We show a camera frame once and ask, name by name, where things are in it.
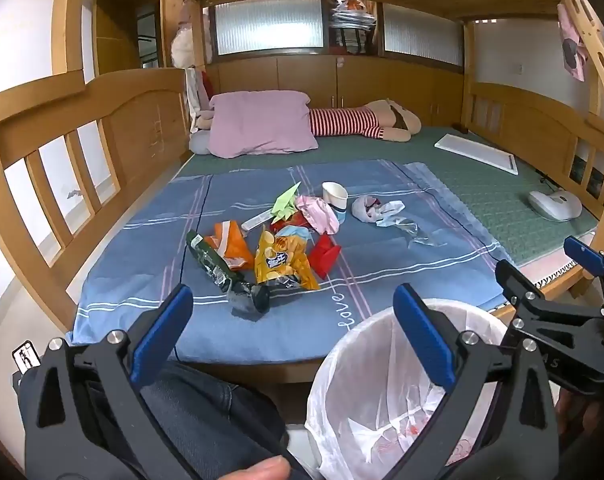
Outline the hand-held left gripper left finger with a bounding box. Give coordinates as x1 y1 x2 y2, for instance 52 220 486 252
22 284 198 480

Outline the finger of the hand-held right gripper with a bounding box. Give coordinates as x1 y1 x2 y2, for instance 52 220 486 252
563 235 604 312
494 258 604 319

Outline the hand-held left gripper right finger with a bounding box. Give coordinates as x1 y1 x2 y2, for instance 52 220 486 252
382 282 563 480

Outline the white lined trash bin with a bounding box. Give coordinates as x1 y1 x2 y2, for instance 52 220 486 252
304 297 558 480

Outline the dark green wrapper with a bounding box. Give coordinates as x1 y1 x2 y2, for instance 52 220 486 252
186 230 245 293

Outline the black grey bag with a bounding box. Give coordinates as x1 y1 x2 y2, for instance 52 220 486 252
229 282 272 321

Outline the orange snack bag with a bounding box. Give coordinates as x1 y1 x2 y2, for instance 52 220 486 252
204 221 255 268

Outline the clear plastic wrap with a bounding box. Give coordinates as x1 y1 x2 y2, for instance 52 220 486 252
389 217 448 248

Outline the red wrapper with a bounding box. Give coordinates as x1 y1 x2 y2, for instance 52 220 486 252
307 234 343 278

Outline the white blue wrapper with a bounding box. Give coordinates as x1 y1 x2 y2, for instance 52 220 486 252
374 200 407 228

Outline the yellow chip bag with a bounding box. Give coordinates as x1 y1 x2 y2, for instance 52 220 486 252
254 227 322 292

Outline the white stick wrapper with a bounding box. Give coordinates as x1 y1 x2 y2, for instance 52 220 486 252
242 210 278 231

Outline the white plastic bag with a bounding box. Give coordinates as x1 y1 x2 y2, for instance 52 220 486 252
351 195 383 223

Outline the pink wrapper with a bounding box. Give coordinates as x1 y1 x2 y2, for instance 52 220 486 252
294 195 340 235

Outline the green paper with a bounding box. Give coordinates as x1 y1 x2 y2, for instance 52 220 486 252
269 182 303 226

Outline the white paper cup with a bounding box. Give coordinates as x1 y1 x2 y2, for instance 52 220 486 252
322 181 349 207

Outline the person's left hand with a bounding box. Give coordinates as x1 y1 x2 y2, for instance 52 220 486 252
217 457 291 480

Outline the pink fringed bed pad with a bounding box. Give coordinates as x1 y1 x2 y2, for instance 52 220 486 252
524 232 598 291

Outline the white handheld vacuum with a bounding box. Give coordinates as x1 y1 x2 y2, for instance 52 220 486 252
527 187 583 222

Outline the blue plaid bed sheet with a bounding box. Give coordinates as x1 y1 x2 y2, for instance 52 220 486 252
72 159 513 366

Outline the person's jeans-clad leg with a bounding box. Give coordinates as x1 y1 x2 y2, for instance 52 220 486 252
12 360 289 480

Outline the green woven bed mat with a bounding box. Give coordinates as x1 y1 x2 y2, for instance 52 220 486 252
174 125 598 266

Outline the white flat board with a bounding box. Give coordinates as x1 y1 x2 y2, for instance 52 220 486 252
434 132 519 176

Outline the small black phone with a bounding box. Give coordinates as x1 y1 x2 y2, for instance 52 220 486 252
12 341 42 373

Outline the pink hanging cloth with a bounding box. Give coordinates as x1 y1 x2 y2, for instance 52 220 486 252
557 4 589 82

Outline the pink pillow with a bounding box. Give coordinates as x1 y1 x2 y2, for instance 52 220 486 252
207 91 319 158

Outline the striped plush doll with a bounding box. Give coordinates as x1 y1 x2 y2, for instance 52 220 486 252
309 99 422 142

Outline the white red hanging cloth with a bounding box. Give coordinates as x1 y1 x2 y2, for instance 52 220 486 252
184 66 215 116

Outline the frosted glass window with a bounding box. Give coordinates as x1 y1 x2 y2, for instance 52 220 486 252
382 4 465 66
214 0 325 56

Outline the white hanging plush toy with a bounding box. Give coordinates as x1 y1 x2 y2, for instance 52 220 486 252
171 2 213 68

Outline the clutter stack behind glass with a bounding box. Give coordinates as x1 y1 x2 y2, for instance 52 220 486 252
327 0 378 56

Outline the wooden bunk bed frame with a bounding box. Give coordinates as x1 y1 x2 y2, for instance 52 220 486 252
0 0 604 376

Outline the wooden wall cabinet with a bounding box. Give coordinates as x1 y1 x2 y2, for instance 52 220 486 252
206 54 465 128

